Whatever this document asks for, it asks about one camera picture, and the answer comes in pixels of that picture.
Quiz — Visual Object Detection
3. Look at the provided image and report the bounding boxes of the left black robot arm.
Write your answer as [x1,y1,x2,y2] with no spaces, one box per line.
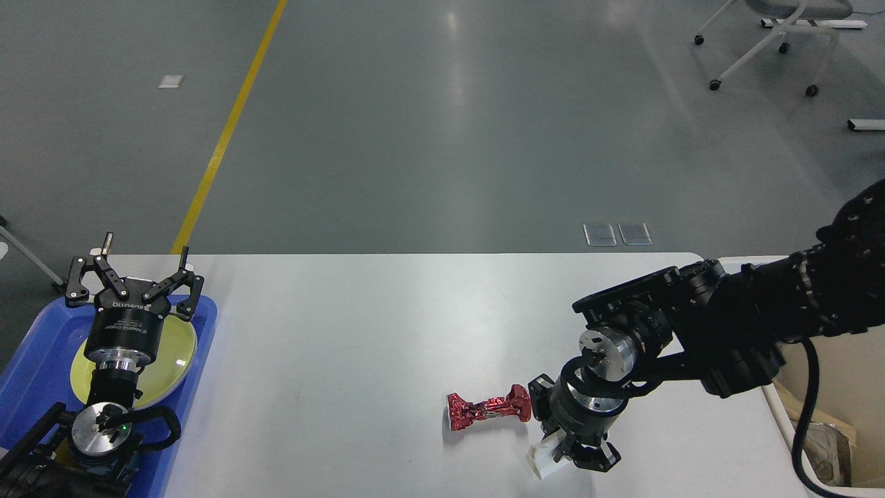
[2,232,205,497]

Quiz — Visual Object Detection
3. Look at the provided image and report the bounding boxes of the left clear floor plate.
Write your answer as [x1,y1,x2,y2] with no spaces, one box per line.
[584,223,617,247]

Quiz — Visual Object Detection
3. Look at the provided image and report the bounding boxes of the white office chair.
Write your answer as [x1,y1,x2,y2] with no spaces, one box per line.
[708,1,854,98]

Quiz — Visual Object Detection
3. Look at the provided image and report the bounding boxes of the white floor rail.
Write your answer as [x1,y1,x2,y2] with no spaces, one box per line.
[847,118,885,132]

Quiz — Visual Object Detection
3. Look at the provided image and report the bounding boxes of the blue plastic tray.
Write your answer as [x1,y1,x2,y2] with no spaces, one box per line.
[0,295,217,498]

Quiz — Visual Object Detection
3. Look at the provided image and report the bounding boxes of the clear floor plate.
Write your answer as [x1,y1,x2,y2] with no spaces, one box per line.
[617,223,653,246]
[584,223,617,247]

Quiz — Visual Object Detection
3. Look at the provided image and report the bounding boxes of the right clear floor plate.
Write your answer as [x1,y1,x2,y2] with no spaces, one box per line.
[617,223,653,246]

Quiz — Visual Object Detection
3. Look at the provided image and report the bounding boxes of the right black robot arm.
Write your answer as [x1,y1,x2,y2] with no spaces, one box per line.
[528,182,884,497]

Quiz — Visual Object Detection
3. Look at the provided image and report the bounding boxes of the white paper cup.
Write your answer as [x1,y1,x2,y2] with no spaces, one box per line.
[527,430,572,480]

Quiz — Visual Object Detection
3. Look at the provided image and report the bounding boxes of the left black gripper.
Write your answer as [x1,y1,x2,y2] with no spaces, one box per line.
[65,232,206,374]

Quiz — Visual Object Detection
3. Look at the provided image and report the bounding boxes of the pale green plate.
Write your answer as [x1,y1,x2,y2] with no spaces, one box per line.
[149,318,198,409]

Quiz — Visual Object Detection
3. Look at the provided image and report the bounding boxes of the yellow plastic plate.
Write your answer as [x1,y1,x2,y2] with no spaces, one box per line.
[69,316,197,409]

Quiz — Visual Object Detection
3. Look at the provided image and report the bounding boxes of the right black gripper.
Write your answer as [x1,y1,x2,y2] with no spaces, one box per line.
[528,374,628,472]

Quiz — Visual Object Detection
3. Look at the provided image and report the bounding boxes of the clear plastic bag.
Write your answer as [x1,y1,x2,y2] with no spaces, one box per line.
[803,422,853,488]

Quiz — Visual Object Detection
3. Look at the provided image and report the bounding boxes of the red foil wrapper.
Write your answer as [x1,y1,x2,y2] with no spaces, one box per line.
[446,384,533,432]

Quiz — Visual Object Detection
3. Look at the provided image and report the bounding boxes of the large paper bag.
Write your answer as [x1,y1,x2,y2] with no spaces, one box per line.
[772,380,857,448]

